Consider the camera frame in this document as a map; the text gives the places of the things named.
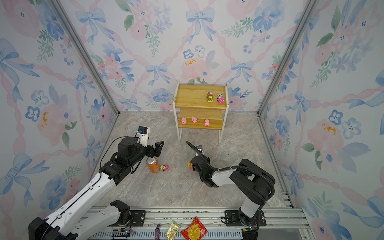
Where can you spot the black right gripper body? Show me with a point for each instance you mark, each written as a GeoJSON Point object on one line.
{"type": "Point", "coordinates": [202, 178]}

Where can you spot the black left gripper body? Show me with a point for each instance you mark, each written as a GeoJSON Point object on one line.
{"type": "Point", "coordinates": [142, 153]}

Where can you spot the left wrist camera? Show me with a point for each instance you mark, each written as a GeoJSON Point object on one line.
{"type": "Point", "coordinates": [143, 135]}

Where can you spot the wooden two-tier shelf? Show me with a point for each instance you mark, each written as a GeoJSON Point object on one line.
{"type": "Point", "coordinates": [191, 100]}

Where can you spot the aluminium front rail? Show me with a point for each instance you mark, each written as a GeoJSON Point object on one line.
{"type": "Point", "coordinates": [282, 223]}

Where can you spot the yellow green snack packet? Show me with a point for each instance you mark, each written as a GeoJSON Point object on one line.
{"type": "Point", "coordinates": [172, 231]}

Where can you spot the orange soda can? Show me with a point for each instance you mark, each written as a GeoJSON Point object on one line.
{"type": "Point", "coordinates": [153, 164]}

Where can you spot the pink pig toy front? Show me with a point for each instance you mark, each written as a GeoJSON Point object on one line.
{"type": "Point", "coordinates": [184, 121]}

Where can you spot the grey green toy truck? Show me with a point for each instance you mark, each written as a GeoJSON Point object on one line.
{"type": "Point", "coordinates": [210, 97]}

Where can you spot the pink green toy truck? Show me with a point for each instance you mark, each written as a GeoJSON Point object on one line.
{"type": "Point", "coordinates": [164, 167]}

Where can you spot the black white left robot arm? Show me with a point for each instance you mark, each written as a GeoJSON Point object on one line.
{"type": "Point", "coordinates": [67, 224]}

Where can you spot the pink toy car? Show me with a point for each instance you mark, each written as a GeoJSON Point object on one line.
{"type": "Point", "coordinates": [220, 98]}

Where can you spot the purple small bottle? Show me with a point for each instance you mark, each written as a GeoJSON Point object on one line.
{"type": "Point", "coordinates": [157, 232]}

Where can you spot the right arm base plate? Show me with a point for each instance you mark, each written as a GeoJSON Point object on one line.
{"type": "Point", "coordinates": [234, 218]}

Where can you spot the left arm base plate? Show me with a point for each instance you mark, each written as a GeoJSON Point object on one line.
{"type": "Point", "coordinates": [136, 217]}

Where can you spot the red snack packet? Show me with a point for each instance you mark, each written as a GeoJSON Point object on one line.
{"type": "Point", "coordinates": [195, 231]}

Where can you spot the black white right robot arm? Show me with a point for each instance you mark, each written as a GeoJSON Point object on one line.
{"type": "Point", "coordinates": [255, 183]}

